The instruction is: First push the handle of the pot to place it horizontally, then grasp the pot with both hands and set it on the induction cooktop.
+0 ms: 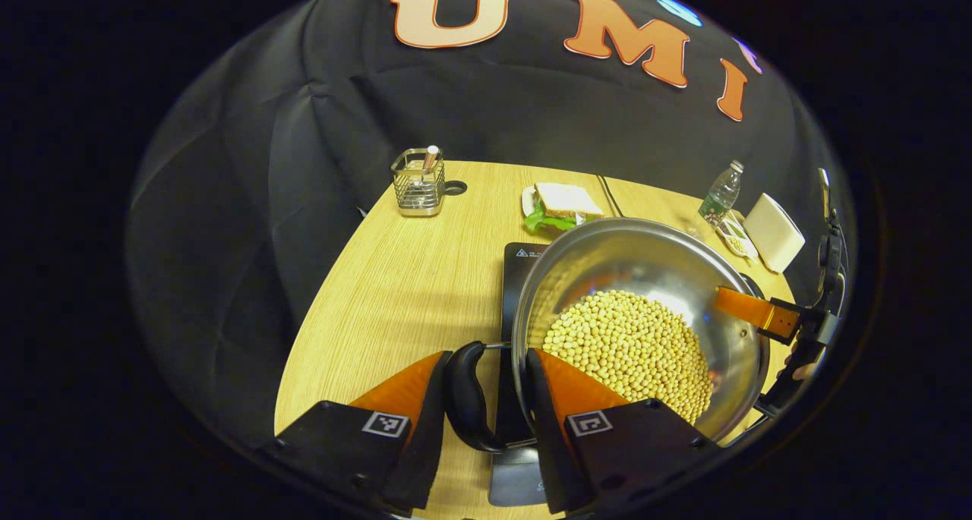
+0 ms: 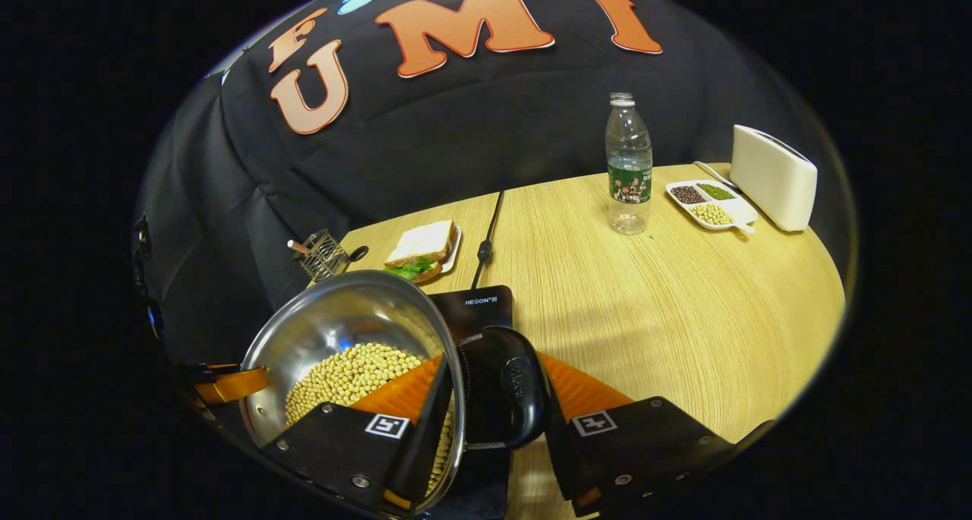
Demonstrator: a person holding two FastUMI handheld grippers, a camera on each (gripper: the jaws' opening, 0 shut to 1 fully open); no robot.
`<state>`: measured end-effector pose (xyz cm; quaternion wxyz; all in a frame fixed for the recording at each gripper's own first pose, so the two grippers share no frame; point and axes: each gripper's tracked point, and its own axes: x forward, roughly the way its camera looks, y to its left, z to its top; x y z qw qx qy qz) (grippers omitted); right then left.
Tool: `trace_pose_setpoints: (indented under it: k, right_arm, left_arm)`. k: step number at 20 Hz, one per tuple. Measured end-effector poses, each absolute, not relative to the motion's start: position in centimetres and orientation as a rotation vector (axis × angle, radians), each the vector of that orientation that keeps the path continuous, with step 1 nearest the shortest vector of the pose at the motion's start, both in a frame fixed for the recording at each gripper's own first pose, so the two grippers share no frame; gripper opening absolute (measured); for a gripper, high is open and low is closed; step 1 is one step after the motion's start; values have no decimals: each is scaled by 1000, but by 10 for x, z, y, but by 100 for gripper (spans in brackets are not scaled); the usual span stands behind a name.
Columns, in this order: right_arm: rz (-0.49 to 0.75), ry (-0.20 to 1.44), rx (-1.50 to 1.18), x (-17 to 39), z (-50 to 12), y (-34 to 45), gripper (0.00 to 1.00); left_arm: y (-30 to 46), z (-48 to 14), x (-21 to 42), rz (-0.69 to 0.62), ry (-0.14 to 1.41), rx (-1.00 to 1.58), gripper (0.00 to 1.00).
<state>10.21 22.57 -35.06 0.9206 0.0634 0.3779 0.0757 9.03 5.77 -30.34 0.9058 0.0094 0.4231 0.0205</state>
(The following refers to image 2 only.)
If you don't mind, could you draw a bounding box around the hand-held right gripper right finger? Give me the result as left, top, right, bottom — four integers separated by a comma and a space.
535, 351, 737, 517

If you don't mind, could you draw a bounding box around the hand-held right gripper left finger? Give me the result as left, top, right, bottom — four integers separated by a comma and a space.
262, 353, 456, 515

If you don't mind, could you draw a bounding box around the stainless steel pot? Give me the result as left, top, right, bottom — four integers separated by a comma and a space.
239, 269, 551, 517

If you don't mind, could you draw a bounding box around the black induction cooktop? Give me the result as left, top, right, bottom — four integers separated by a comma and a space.
425, 285, 514, 520

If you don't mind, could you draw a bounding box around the pile of soybeans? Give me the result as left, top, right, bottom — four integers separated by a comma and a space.
285, 343, 454, 498

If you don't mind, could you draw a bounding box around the sandwich with lettuce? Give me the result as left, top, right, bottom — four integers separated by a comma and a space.
383, 219, 456, 282

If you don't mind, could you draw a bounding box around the white divided bean tray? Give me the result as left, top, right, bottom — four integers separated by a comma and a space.
666, 180, 759, 234

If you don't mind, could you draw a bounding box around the clear plastic water bottle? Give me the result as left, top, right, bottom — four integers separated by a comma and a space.
605, 93, 653, 235

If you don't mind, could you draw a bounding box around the black backdrop cloth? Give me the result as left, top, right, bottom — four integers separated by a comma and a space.
135, 0, 844, 369

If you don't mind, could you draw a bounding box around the white toaster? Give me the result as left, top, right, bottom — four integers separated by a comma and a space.
731, 124, 819, 232

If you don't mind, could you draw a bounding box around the wire utensil holder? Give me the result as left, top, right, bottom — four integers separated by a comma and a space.
301, 229, 352, 282

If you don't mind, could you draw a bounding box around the black power cable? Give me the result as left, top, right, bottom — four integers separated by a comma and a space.
471, 190, 506, 289

